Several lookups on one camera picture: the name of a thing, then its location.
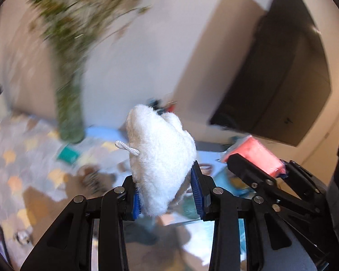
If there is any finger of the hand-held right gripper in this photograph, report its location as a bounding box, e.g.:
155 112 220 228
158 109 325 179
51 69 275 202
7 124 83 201
227 153 323 218
282 160 328 201

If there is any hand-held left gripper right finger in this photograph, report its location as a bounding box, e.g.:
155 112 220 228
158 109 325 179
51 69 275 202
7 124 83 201
191 160 293 271

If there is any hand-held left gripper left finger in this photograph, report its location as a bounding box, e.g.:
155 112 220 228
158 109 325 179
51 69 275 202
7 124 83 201
20 175 143 271

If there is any pink soft packet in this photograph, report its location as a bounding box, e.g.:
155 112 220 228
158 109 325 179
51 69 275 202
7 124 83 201
221 135 287 177

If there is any white plush heart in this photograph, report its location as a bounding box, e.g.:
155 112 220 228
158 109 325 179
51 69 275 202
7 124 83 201
114 104 197 216

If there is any black white checked scrunchie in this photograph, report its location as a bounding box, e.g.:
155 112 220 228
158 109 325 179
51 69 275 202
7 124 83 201
82 172 116 195

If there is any teal packet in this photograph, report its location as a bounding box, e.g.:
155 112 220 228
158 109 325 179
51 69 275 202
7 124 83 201
56 144 81 164

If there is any glass vase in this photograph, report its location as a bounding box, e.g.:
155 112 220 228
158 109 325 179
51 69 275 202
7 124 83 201
56 70 86 143

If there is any small silver thing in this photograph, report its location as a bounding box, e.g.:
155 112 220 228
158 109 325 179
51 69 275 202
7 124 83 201
15 230 33 245

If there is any green flower bunch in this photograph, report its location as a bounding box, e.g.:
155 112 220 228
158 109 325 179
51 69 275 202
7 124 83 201
28 0 167 91

